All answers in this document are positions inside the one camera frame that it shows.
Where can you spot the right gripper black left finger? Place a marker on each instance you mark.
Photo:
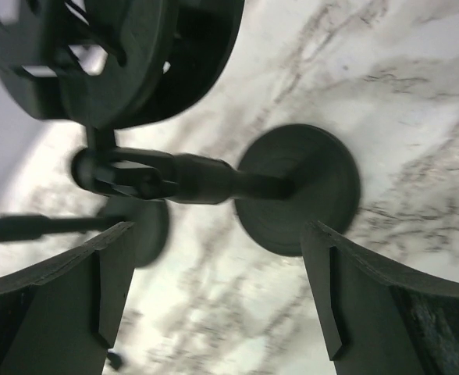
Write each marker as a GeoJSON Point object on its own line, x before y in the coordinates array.
{"type": "Point", "coordinates": [62, 315]}

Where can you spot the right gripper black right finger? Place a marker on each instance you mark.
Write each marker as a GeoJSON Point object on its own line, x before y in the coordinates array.
{"type": "Point", "coordinates": [379, 316]}

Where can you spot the black clip stand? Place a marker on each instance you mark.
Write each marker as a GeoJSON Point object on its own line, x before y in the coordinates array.
{"type": "Point", "coordinates": [150, 219]}

